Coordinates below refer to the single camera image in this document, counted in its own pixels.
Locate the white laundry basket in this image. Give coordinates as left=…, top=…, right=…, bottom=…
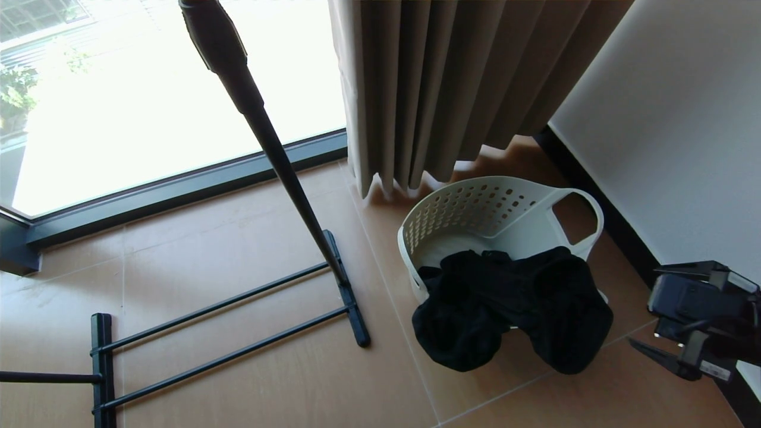
left=397, top=175, right=611, bottom=333

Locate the heap of clothes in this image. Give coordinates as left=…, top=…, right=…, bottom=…
left=411, top=246, right=614, bottom=375

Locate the black clothes rack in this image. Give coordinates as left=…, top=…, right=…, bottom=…
left=0, top=0, right=372, bottom=428

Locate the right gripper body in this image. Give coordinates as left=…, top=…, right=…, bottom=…
left=699, top=270, right=761, bottom=382

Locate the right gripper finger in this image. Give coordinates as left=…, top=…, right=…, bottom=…
left=628, top=337, right=703, bottom=382
left=654, top=260, right=729, bottom=279

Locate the window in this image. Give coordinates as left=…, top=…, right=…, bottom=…
left=0, top=0, right=348, bottom=277

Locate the brown curtain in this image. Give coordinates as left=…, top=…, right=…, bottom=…
left=327, top=0, right=634, bottom=200

